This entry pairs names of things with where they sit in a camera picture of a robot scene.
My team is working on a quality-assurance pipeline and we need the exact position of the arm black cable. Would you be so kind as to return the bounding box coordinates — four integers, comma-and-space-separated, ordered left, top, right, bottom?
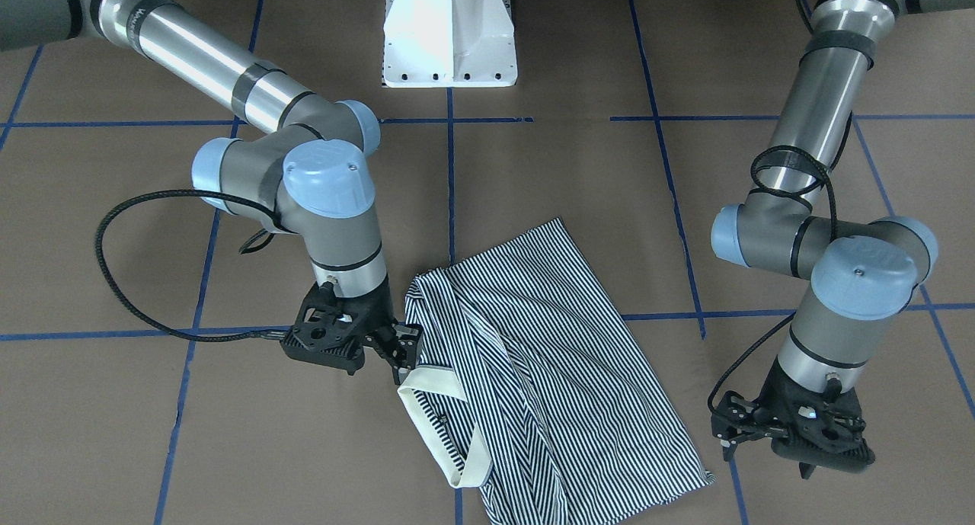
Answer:
707, 0, 852, 415
94, 190, 294, 343

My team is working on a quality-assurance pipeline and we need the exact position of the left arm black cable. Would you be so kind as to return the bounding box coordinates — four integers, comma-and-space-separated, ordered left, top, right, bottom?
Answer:
707, 0, 852, 415

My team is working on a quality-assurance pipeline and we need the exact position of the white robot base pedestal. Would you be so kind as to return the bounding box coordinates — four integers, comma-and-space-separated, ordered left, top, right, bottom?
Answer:
381, 0, 519, 88

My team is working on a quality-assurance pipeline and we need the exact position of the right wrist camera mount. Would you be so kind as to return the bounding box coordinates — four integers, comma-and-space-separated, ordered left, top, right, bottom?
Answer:
280, 302, 365, 375

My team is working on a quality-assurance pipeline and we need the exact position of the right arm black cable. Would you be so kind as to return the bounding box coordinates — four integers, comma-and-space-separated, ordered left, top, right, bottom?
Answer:
94, 190, 294, 343

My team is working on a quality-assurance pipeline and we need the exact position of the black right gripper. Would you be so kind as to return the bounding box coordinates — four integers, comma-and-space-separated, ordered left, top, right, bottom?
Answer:
302, 278, 424, 386

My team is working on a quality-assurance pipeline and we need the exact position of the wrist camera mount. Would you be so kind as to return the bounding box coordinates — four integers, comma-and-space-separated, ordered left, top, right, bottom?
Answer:
771, 405, 875, 474
280, 302, 365, 375

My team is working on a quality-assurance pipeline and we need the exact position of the striped polo shirt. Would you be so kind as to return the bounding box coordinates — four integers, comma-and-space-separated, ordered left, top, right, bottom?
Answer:
398, 217, 714, 524

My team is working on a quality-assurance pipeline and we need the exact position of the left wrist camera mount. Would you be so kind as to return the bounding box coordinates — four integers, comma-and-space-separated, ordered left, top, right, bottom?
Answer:
771, 405, 875, 474

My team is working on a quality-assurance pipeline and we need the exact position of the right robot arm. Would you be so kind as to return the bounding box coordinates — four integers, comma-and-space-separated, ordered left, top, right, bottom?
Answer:
2, 0, 422, 385

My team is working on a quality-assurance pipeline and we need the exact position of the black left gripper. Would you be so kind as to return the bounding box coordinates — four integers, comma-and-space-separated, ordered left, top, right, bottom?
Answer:
711, 360, 866, 480

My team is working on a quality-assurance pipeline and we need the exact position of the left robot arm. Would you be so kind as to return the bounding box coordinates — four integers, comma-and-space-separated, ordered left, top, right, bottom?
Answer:
707, 0, 973, 479

